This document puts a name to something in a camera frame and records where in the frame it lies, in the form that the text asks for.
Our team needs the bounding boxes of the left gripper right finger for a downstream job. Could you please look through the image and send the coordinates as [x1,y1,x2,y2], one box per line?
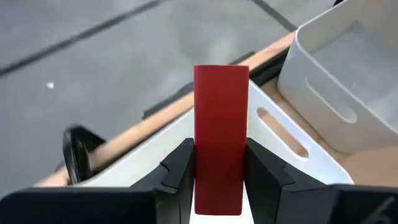
[243,138,398,224]

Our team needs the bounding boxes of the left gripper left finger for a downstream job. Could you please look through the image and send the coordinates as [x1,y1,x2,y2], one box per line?
[0,138,197,224]

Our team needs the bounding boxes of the red wooden block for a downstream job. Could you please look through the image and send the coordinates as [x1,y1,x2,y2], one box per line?
[193,64,251,217]

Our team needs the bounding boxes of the white plastic bin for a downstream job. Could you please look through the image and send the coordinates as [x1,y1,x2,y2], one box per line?
[72,79,354,224]

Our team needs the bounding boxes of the grey plastic bin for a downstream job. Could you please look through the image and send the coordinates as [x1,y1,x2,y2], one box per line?
[277,0,398,154]

